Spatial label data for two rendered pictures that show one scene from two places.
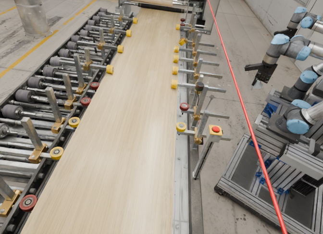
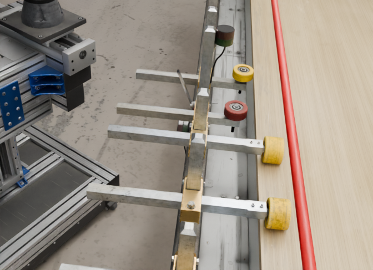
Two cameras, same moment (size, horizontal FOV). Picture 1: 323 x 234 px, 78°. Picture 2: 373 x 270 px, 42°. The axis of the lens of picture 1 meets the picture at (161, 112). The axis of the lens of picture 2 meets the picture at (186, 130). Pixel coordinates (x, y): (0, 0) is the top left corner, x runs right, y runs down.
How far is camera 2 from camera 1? 2.72 m
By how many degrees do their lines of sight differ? 98
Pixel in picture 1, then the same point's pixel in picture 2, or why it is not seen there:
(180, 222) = (226, 54)
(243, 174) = (54, 188)
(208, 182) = (122, 221)
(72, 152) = not seen: outside the picture
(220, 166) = (78, 255)
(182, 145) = (218, 131)
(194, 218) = not seen: hidden behind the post
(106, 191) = (330, 15)
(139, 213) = (286, 3)
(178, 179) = not seen: hidden behind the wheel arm
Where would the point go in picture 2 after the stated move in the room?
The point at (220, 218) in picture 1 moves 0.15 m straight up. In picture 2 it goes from (120, 169) to (120, 149)
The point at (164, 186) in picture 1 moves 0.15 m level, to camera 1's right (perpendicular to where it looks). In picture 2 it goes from (263, 15) to (231, 11)
